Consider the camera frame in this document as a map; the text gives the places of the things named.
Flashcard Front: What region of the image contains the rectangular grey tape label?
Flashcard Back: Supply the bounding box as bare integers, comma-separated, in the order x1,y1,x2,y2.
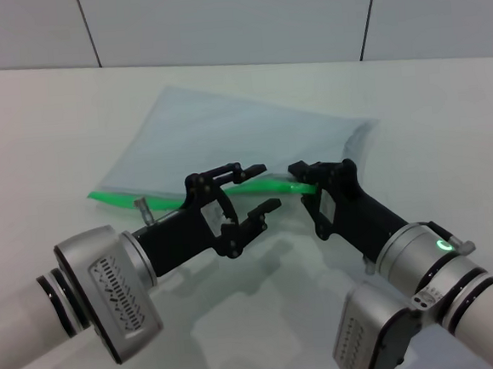
319,188,336,221

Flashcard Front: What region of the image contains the clear document bag green zip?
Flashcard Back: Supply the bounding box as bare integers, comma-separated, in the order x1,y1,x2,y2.
77,67,387,215

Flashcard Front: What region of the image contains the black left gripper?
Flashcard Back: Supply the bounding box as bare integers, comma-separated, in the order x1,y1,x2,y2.
125,158,288,281

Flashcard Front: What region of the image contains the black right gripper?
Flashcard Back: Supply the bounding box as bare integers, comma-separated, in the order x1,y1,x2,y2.
286,152,413,272

